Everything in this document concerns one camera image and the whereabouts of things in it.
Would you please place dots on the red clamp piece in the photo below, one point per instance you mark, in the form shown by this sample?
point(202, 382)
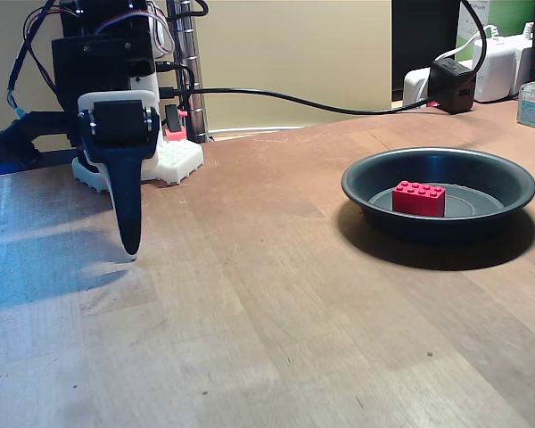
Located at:
point(177, 133)

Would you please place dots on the black cube charger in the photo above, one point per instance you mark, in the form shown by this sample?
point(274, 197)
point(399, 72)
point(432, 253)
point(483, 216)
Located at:
point(452, 87)

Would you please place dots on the white power adapter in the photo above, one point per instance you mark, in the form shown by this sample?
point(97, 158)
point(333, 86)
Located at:
point(525, 62)
point(495, 71)

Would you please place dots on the dark round metal pan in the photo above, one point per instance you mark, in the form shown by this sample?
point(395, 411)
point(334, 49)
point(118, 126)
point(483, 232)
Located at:
point(472, 218)

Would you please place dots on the white power strip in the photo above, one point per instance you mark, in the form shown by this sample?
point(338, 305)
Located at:
point(417, 87)

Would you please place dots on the black panel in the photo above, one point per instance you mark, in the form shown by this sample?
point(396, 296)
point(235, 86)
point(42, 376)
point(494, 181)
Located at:
point(423, 35)

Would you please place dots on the green and white box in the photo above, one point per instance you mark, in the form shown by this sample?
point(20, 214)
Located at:
point(504, 18)

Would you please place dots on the red lego block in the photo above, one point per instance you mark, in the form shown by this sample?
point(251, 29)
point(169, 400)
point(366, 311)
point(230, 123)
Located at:
point(419, 200)

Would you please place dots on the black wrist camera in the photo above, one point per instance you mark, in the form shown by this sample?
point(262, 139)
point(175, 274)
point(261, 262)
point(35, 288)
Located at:
point(22, 134)

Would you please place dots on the chrome shelf pole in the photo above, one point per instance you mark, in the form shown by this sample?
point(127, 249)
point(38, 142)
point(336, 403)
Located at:
point(191, 67)

